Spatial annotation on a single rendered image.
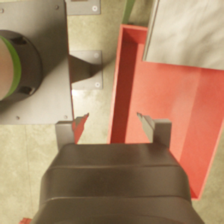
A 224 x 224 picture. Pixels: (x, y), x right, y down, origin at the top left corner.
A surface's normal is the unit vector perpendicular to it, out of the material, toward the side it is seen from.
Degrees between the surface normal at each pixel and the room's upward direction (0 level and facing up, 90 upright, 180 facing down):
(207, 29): 30
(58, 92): 0
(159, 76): 0
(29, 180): 0
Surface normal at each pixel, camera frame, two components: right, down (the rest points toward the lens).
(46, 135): 0.00, 0.25
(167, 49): -0.04, 0.69
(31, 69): 0.96, 0.15
